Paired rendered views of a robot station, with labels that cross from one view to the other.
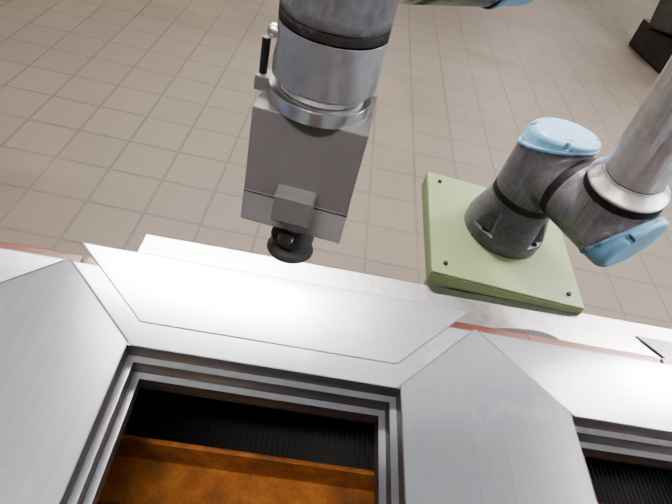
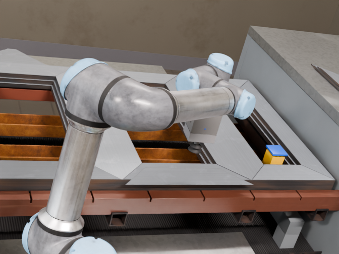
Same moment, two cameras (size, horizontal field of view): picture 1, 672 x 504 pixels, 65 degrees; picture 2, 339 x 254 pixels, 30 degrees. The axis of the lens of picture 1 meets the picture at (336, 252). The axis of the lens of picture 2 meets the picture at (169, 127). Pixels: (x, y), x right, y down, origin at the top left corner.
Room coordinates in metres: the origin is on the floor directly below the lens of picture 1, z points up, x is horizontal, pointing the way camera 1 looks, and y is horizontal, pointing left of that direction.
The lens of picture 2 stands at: (1.93, -0.58, 1.93)
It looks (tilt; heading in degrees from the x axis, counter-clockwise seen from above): 28 degrees down; 162
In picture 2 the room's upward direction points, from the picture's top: 15 degrees clockwise
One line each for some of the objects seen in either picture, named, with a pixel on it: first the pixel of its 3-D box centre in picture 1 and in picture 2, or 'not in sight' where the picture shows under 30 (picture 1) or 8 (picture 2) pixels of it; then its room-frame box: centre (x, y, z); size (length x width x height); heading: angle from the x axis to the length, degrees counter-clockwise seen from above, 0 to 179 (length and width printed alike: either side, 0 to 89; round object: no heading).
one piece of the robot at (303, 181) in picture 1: (302, 159); (203, 118); (0.34, 0.04, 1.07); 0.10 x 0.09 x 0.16; 2
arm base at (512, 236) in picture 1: (513, 210); not in sight; (0.82, -0.29, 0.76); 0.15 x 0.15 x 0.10
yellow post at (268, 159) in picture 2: not in sight; (267, 175); (0.18, 0.41, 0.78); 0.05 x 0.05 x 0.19; 8
